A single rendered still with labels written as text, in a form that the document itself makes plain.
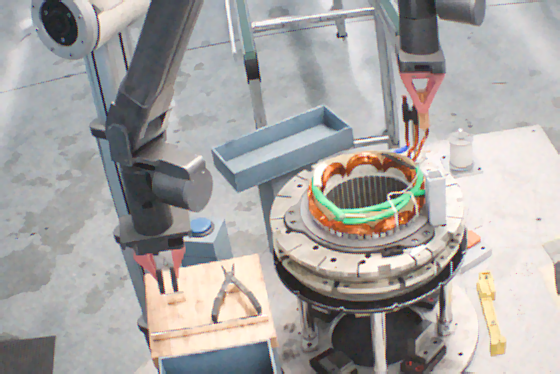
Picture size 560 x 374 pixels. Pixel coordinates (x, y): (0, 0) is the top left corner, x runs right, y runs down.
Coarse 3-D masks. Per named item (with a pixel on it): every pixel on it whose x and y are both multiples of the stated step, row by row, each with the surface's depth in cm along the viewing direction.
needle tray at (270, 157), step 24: (288, 120) 176; (312, 120) 178; (336, 120) 175; (240, 144) 173; (264, 144) 176; (288, 144) 175; (312, 144) 168; (336, 144) 170; (216, 168) 172; (240, 168) 171; (264, 168) 165; (288, 168) 168; (264, 192) 176; (264, 216) 182
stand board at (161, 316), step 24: (216, 264) 142; (240, 264) 142; (168, 288) 139; (192, 288) 138; (216, 288) 138; (264, 288) 136; (168, 312) 134; (192, 312) 134; (240, 312) 132; (264, 312) 132; (192, 336) 129; (216, 336) 129; (240, 336) 128; (264, 336) 127
